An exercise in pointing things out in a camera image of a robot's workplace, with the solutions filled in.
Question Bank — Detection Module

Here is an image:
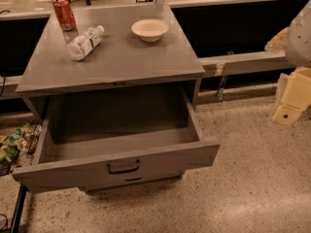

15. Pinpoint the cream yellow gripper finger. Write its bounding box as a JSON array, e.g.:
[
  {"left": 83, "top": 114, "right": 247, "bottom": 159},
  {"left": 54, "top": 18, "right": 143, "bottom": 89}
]
[{"left": 272, "top": 67, "right": 311, "bottom": 125}]

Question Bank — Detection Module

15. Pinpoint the clear plastic water bottle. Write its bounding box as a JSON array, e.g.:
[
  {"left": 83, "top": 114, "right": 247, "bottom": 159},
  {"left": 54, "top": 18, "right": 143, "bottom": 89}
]
[{"left": 66, "top": 25, "right": 105, "bottom": 61}]

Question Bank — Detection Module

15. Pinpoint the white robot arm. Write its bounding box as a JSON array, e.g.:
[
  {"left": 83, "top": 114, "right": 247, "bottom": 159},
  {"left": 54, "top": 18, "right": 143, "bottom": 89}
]
[{"left": 272, "top": 1, "right": 311, "bottom": 125}]

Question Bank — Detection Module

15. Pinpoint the grey drawer cabinet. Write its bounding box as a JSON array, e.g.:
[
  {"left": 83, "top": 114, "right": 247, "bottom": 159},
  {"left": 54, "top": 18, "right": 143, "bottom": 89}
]
[{"left": 15, "top": 3, "right": 206, "bottom": 194}]

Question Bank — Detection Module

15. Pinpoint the open grey top drawer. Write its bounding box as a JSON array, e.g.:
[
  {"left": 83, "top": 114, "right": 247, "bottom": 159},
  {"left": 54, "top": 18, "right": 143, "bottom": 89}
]
[{"left": 13, "top": 84, "right": 220, "bottom": 192}]

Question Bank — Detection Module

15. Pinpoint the white paper bowl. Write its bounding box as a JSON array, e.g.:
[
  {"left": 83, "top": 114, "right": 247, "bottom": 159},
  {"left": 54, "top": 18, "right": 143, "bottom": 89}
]
[{"left": 131, "top": 19, "right": 169, "bottom": 43}]

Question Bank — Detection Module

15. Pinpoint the orange soda can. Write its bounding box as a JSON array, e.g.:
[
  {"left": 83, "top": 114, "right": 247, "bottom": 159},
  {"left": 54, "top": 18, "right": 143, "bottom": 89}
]
[{"left": 52, "top": 0, "right": 76, "bottom": 31}]

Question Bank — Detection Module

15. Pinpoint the green snack bag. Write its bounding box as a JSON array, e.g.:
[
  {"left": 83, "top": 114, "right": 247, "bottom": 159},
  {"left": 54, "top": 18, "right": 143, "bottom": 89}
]
[{"left": 0, "top": 123, "right": 42, "bottom": 165}]

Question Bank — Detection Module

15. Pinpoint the black table leg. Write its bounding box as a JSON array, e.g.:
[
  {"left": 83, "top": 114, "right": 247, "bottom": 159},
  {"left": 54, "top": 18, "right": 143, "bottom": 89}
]
[{"left": 9, "top": 184, "right": 27, "bottom": 233}]

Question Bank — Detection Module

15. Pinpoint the grey metal rail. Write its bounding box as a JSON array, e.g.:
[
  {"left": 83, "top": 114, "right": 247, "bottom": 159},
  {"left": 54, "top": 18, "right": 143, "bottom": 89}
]
[{"left": 199, "top": 51, "right": 294, "bottom": 78}]

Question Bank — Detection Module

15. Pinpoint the black drawer handle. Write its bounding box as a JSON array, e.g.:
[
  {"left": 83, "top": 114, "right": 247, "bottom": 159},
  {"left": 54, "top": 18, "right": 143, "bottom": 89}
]
[{"left": 107, "top": 160, "right": 140, "bottom": 175}]

